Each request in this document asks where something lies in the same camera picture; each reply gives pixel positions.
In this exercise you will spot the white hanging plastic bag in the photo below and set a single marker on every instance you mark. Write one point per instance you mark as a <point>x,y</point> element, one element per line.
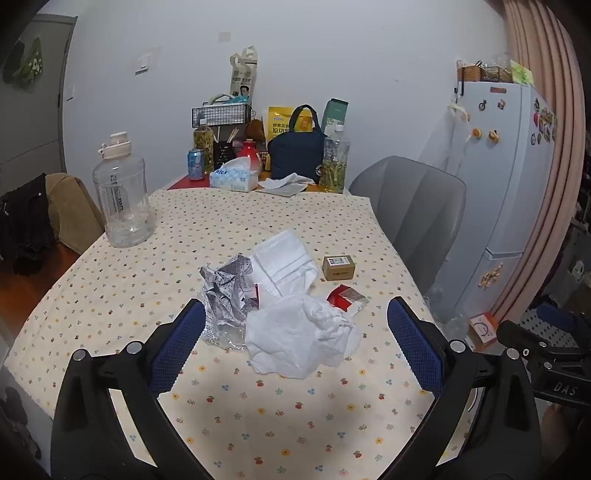
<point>455,143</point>

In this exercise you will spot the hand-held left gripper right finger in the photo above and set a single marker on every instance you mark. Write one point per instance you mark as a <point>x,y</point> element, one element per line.
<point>415,346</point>

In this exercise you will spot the clear plastic bag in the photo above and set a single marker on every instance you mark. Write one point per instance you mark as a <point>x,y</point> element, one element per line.
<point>445,318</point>

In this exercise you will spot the blue drink can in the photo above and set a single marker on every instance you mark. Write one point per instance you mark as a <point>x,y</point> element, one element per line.
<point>195,165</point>

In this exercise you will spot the dark shelf rack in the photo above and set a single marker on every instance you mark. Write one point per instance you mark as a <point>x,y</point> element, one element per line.
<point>577,240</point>

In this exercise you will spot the navy lunch bag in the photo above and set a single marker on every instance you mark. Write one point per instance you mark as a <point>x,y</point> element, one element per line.
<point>295,154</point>

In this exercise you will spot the white light switch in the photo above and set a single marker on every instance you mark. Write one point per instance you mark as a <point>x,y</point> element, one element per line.
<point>143,64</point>

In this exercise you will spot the blue white tissue box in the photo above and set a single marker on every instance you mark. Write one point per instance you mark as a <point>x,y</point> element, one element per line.
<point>233,177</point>

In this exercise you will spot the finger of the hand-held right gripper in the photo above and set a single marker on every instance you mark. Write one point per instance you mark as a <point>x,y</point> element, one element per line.
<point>519,334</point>
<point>558,316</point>

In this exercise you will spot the white fridge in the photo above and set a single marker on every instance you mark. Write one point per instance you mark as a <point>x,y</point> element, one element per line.
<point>498,198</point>

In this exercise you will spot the yellow cap tea bottle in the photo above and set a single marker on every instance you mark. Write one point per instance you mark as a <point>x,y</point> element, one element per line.
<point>203,147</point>

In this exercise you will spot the white printed tote bag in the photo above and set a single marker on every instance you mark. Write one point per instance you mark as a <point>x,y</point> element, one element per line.
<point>243,78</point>

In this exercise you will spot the cluster of colourful magnets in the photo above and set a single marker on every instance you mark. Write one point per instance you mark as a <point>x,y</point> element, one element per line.
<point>545,122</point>

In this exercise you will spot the red table mat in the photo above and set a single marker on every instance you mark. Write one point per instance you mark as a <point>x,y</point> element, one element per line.
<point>184,183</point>

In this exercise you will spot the grey door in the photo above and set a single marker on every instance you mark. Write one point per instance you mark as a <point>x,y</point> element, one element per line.
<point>41,124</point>

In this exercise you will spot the red white wrapper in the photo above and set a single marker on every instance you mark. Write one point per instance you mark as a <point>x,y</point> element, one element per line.
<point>340,297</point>

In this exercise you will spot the wooden chopsticks bundle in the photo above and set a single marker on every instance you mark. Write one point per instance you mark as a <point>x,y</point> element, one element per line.
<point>232,135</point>

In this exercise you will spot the green yellow card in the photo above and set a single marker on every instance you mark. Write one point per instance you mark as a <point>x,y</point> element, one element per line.
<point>522,73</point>

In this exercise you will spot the gold ornament magnet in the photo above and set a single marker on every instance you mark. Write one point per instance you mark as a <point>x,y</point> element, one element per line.
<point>491,277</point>

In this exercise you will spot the white tissue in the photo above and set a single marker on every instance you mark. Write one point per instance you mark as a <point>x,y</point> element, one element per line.
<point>295,337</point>

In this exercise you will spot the black perforated utensil holder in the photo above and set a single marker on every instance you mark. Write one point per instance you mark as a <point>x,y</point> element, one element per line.
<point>223,154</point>

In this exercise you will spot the orange white box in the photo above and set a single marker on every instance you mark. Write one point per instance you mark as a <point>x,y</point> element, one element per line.
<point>482,331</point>

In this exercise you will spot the small white wall plate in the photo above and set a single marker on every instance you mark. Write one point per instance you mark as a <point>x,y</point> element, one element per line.
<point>69,92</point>

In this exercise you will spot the grey chair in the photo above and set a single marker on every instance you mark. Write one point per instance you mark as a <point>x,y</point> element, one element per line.
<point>406,207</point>

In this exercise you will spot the person's right hand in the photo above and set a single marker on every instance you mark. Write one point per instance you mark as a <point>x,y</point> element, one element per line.
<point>556,429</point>

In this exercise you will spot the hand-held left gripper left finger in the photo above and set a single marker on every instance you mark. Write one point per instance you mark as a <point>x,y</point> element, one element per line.
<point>178,346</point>

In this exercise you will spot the small cardboard box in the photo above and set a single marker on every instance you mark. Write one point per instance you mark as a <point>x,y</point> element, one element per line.
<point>339,268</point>

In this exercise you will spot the yellow snack pouch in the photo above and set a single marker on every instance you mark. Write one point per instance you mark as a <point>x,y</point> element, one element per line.
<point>279,121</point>

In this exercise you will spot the orange round magnet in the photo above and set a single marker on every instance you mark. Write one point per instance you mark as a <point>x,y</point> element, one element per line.
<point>476,134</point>

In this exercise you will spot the pink curtain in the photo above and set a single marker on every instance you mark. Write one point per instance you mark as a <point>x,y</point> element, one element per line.
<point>549,138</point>

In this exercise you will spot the green carton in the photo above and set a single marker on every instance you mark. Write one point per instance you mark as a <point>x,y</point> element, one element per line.
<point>336,113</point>

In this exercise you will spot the brown round object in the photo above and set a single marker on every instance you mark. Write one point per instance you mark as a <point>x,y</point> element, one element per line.
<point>255,130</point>

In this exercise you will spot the grey printed sheet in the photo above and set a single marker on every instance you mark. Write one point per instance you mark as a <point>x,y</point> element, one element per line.
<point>286,191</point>

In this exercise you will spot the large clear water jug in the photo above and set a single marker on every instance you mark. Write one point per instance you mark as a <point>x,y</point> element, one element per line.
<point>122,207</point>

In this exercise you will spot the floral print tablecloth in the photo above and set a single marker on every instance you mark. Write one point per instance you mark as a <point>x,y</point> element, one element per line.
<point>277,221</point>

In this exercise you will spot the brown woven basket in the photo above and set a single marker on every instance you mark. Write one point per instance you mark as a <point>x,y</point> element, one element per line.
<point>472,74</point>

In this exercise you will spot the green hat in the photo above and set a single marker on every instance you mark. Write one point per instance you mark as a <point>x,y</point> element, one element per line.
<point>30,64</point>

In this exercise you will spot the white napkin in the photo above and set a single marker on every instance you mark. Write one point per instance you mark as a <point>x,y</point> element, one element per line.
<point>286,181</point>

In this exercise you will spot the teal white object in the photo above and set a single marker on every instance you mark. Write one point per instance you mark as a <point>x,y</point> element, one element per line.
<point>231,98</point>

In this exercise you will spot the white cap tea bottle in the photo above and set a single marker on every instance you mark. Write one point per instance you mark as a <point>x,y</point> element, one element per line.
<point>333,166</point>

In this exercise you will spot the black garment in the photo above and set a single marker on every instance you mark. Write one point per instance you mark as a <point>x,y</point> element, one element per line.
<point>25,221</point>

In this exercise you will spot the red white bottle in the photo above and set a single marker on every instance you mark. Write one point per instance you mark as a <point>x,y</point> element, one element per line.
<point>248,154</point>

